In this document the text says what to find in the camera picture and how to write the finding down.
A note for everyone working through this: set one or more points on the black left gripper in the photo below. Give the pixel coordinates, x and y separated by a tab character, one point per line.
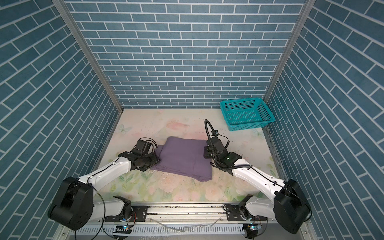
155	160

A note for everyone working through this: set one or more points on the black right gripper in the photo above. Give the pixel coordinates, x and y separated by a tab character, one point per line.
206	154

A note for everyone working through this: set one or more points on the purple trousers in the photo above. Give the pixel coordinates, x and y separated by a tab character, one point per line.
184	157

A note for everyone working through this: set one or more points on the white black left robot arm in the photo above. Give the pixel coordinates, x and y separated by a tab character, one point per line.
73	205

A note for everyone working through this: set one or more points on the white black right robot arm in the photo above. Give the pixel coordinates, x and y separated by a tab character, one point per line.
285	201

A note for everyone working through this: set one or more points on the teal plastic basket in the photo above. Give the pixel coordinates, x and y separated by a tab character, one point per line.
243	114

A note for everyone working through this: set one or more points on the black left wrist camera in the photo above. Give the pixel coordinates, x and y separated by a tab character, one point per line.
144	146

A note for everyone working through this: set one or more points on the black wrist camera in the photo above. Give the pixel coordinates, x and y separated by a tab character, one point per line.
144	146
215	144

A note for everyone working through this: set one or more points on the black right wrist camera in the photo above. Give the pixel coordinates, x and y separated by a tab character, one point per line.
215	144

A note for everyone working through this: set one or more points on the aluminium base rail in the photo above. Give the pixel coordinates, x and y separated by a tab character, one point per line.
185	211

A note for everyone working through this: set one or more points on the white slotted cable duct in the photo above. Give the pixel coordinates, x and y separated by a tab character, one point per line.
143	230

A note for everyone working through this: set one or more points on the aluminium corner post left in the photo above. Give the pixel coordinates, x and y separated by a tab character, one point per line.
81	41

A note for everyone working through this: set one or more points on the aluminium corner post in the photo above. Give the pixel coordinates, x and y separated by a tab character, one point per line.
81	41
289	47

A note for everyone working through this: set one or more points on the aluminium corner post right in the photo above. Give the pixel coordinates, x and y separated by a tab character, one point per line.
289	47

